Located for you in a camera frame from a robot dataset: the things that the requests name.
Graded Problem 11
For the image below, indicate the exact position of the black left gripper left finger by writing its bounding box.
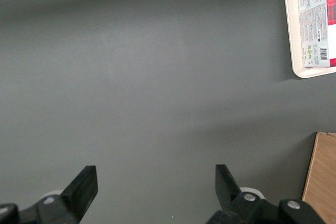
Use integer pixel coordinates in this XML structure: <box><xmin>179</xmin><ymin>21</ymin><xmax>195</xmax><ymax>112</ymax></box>
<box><xmin>0</xmin><ymin>165</ymin><xmax>98</xmax><ymax>224</ymax></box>

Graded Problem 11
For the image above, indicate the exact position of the beige plastic tray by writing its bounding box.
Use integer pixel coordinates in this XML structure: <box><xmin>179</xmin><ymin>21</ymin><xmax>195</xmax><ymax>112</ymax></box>
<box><xmin>283</xmin><ymin>0</ymin><xmax>336</xmax><ymax>79</ymax></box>

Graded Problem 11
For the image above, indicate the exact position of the wooden drawer cabinet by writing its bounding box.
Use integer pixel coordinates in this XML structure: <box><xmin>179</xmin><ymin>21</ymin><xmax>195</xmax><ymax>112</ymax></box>
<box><xmin>301</xmin><ymin>131</ymin><xmax>336</xmax><ymax>224</ymax></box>

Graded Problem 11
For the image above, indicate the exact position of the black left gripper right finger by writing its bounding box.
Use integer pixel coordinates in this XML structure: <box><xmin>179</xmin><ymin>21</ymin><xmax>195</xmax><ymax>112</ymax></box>
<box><xmin>207</xmin><ymin>164</ymin><xmax>325</xmax><ymax>224</ymax></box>

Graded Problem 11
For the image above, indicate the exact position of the red tartan biscuit box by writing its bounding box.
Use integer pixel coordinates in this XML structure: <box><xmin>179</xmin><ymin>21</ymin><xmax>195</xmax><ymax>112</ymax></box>
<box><xmin>296</xmin><ymin>0</ymin><xmax>336</xmax><ymax>68</ymax></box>

